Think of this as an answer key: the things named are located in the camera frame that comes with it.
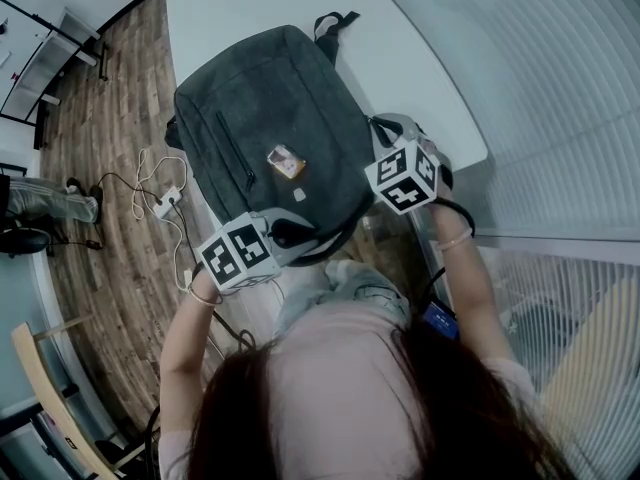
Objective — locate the light wooden chair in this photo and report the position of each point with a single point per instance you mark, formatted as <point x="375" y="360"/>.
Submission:
<point x="47" y="393"/>

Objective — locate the white power strip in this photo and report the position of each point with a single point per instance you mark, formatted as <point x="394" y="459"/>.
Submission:
<point x="167" y="202"/>

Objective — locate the person's pink shirt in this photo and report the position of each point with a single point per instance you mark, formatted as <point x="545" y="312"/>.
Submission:
<point x="340" y="393"/>

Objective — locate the person's light denim trousers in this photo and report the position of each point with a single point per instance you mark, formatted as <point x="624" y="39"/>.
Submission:
<point x="350" y="285"/>

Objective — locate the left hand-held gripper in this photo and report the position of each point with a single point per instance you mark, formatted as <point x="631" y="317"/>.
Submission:
<point x="240" y="253"/>

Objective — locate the person's right forearm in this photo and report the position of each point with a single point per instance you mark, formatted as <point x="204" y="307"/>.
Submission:
<point x="470" y="288"/>

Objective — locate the dark grey backpack bag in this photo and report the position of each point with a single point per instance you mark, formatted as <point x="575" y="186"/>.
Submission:
<point x="280" y="98"/>

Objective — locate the black office chair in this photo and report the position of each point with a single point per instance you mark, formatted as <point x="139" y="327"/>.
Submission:
<point x="22" y="242"/>

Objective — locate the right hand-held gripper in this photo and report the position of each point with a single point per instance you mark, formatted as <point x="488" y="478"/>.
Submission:
<point x="405" y="178"/>

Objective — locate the white shelf with black frame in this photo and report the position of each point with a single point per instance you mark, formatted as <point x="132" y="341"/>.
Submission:
<point x="35" y="73"/>

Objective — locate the white window blinds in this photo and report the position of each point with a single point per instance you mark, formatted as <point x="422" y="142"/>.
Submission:
<point x="560" y="118"/>

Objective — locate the person's left forearm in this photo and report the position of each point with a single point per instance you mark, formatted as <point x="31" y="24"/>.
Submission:
<point x="182" y="348"/>

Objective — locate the blue device box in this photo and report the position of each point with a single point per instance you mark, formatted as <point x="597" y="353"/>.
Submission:
<point x="441" y="322"/>

